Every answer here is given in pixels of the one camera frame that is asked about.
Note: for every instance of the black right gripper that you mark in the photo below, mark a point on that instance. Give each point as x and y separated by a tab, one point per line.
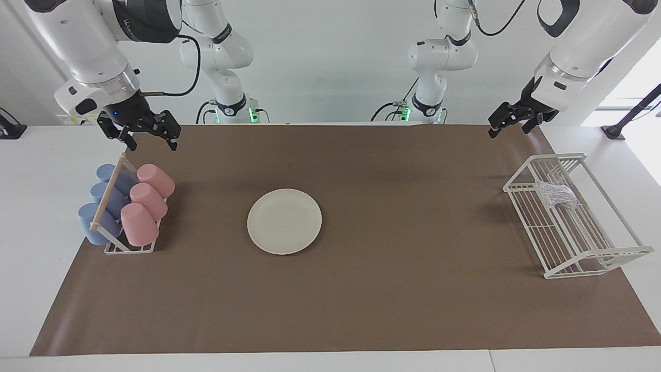
129	116

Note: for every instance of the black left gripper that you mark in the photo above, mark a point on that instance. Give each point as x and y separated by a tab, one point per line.
534	106

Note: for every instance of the silver foil pouch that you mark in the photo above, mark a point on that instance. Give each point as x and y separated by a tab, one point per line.
556	195

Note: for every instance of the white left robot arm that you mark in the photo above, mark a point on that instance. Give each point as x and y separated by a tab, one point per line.
588	41

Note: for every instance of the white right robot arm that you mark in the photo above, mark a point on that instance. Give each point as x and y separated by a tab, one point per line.
88	41

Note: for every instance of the cream round plate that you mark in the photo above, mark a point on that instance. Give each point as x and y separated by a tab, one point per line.
284	221

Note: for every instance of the pink plastic cup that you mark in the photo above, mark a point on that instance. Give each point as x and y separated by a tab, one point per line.
156	180
148	201
139	225

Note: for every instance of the blue plastic cup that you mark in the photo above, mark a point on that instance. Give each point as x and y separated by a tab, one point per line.
90	225
124	181
116	199

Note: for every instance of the white box yellow labels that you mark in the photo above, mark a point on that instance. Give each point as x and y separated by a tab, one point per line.
77	120

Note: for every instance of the black stand pole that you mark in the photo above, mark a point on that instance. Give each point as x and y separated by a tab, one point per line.
632	112

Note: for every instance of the brown table mat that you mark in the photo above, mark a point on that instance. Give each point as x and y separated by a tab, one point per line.
387	299

